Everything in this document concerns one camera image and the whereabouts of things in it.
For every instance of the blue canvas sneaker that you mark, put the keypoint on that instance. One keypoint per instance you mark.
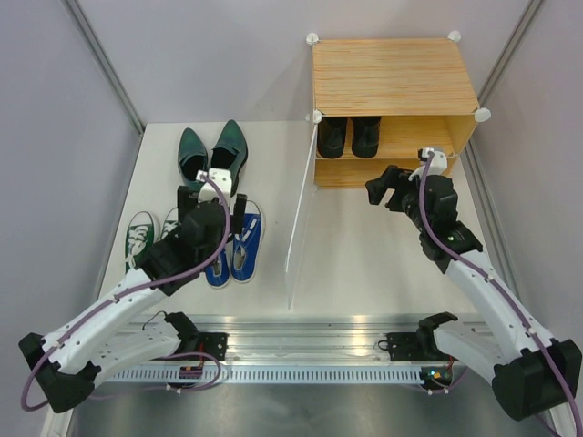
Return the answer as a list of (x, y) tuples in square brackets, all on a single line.
[(217, 274), (246, 244)]

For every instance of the white slotted cable duct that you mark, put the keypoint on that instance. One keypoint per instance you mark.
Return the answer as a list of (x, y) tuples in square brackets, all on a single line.
[(272, 374)]

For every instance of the right green canvas sneaker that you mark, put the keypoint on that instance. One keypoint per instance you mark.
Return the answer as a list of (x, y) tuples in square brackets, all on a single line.
[(170, 222)]

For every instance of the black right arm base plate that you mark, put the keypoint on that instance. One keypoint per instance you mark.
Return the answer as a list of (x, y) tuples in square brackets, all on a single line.
[(404, 346)]

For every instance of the black leather shoe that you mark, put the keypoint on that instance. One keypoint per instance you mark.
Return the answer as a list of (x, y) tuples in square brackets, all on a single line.
[(331, 137), (366, 136)]

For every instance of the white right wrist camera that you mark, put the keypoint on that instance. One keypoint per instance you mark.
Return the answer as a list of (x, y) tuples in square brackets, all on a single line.
[(433, 161)]

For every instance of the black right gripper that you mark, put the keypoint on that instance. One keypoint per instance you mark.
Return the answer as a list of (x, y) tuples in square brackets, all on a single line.
[(395, 178)]

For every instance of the left green canvas sneaker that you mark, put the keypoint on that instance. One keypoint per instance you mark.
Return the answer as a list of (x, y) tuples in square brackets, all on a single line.
[(142, 232)]

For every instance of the right green leather shoe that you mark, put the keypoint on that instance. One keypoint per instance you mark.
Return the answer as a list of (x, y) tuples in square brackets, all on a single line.
[(230, 152)]

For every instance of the wooden shoe cabinet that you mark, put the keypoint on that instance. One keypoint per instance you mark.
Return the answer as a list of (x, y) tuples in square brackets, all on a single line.
[(418, 87)]

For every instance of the left green leather shoe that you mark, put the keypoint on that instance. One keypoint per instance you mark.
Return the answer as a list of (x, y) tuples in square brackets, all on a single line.
[(193, 156)]

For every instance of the white cabinet door panel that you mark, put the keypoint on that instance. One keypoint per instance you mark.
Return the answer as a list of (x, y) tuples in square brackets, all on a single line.
[(301, 218)]

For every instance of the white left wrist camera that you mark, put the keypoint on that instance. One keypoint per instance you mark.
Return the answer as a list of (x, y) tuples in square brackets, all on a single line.
[(214, 181)]

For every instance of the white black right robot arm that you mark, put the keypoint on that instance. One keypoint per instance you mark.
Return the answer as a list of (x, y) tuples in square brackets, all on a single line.
[(528, 369)]

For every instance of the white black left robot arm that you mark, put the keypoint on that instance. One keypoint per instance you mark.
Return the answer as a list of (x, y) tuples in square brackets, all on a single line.
[(69, 363)]

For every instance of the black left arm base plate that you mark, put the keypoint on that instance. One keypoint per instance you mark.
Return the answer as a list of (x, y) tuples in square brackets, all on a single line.
[(214, 344)]

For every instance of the green leather shoe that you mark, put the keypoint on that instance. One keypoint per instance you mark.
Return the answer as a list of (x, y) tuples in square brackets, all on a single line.
[(230, 152), (193, 156)]

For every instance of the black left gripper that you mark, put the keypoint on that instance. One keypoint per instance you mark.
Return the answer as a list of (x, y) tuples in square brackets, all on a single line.
[(187, 200)]

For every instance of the aluminium mounting rail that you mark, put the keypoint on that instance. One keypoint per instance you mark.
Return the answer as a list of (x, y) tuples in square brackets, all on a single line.
[(291, 339)]

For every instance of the green canvas sneaker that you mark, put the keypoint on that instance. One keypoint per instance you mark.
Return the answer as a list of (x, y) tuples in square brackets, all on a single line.
[(170, 222), (142, 232)]

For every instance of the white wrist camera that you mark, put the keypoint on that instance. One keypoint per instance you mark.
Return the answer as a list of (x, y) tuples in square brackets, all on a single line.
[(433, 161), (214, 181)]

